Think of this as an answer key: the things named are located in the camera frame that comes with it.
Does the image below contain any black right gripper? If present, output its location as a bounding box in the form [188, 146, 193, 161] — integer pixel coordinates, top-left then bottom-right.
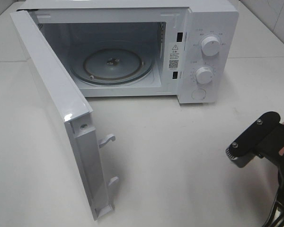
[257, 124, 284, 195]

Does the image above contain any white upper power knob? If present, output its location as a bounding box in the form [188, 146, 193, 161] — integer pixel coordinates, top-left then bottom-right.
[201, 35, 221, 57]

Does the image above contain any white microwave oven body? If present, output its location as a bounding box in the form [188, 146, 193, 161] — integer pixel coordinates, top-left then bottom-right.
[15, 0, 239, 104]

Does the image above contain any white warning label sticker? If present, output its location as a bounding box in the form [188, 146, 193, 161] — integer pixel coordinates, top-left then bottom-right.
[168, 43, 180, 70]

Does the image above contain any white lower timer knob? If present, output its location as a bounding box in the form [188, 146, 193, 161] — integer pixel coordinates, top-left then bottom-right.
[195, 67, 213, 84]

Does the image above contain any glass microwave turntable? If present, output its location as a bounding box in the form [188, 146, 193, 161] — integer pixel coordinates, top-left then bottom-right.
[68, 40, 154, 86]

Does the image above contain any round door release button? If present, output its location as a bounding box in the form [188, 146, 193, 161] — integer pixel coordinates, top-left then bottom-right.
[192, 88, 206, 100]

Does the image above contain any white microwave door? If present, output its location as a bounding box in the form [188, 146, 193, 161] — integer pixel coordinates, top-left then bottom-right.
[10, 10, 119, 220]

